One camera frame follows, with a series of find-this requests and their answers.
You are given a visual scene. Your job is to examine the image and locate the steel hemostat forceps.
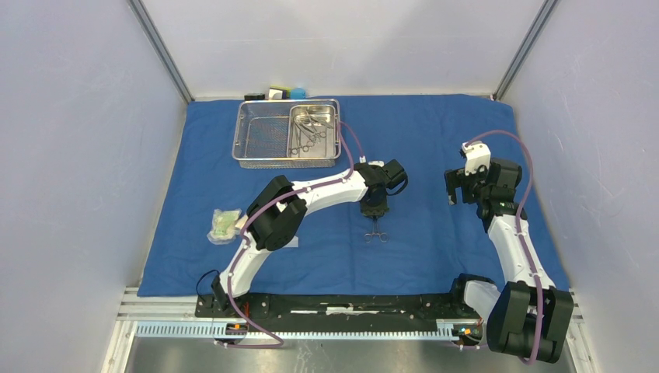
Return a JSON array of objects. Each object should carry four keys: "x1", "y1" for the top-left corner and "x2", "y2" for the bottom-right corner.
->
[{"x1": 364, "y1": 216, "x2": 389, "y2": 243}]

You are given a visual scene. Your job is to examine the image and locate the metal mesh tray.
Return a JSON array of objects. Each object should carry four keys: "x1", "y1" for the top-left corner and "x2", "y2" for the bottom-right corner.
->
[{"x1": 232, "y1": 99, "x2": 341, "y2": 169}]

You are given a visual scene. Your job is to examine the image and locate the green sterile packet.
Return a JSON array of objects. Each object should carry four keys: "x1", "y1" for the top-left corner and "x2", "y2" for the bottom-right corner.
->
[{"x1": 207, "y1": 209, "x2": 242, "y2": 246}]

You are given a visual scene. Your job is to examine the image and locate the blue surgical wrap cloth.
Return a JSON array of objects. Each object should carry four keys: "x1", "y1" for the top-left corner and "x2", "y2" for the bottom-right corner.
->
[{"x1": 137, "y1": 93, "x2": 570, "y2": 298}]

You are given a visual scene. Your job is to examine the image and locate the white sterile packet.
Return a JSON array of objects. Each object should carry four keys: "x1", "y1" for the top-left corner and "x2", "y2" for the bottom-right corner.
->
[{"x1": 287, "y1": 236, "x2": 299, "y2": 248}]

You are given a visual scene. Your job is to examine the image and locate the beige gauze packet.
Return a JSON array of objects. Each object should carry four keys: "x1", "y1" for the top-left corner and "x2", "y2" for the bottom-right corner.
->
[{"x1": 234, "y1": 214, "x2": 249, "y2": 233}]

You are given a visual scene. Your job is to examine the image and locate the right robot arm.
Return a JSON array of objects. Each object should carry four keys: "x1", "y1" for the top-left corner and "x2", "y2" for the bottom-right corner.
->
[{"x1": 445, "y1": 159, "x2": 574, "y2": 364}]

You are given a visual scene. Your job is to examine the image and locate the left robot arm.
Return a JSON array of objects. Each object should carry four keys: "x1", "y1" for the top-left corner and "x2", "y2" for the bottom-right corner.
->
[{"x1": 211, "y1": 159, "x2": 409, "y2": 317}]

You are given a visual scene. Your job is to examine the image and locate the steel surgical instruments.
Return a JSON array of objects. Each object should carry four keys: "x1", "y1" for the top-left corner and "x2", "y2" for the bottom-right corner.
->
[{"x1": 289, "y1": 109, "x2": 335, "y2": 157}]

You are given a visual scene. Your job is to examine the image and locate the cyan blue block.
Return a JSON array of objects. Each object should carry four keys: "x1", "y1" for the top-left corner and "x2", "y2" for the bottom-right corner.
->
[{"x1": 289, "y1": 87, "x2": 307, "y2": 100}]

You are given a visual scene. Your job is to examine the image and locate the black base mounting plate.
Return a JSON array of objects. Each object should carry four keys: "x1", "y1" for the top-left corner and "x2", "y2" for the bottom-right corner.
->
[{"x1": 194, "y1": 292, "x2": 501, "y2": 335}]

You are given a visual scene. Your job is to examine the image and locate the white and yellow block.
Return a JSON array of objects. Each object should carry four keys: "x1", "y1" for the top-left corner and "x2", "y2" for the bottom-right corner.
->
[{"x1": 267, "y1": 85, "x2": 291, "y2": 100}]

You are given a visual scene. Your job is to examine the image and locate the small black block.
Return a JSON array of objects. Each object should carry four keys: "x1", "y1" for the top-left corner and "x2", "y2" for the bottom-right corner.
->
[{"x1": 244, "y1": 93, "x2": 266, "y2": 101}]

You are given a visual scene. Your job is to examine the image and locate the slotted cable duct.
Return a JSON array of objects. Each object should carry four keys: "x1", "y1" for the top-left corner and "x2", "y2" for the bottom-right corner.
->
[{"x1": 134, "y1": 321, "x2": 479, "y2": 343}]

